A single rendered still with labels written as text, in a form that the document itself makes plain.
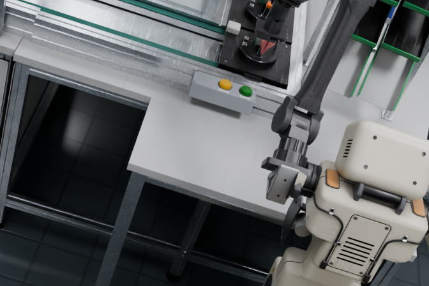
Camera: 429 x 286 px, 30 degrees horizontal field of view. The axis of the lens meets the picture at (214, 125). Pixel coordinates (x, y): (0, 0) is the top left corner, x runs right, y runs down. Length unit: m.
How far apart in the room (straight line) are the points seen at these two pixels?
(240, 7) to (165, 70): 0.48
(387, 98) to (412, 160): 0.81
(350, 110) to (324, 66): 0.86
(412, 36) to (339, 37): 0.69
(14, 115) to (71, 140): 0.84
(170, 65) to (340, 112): 0.64
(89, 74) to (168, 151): 0.39
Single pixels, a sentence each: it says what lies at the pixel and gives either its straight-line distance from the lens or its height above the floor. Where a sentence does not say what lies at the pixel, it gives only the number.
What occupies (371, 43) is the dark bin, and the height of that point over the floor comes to 1.21.
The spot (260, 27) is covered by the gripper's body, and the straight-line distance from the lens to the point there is 2.53.
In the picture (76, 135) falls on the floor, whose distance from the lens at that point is 3.63.
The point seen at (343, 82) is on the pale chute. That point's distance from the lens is 2.70.
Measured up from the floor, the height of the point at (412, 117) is 0.86.
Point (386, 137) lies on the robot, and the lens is 1.93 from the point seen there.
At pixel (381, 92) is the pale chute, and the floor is 1.02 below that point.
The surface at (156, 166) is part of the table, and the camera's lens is 2.35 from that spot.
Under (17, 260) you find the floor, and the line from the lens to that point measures 3.13.
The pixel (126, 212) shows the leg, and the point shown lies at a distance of 2.52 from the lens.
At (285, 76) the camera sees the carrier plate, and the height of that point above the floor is 0.97.
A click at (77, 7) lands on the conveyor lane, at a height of 0.92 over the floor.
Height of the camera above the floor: 2.47
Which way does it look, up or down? 39 degrees down
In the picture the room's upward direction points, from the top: 22 degrees clockwise
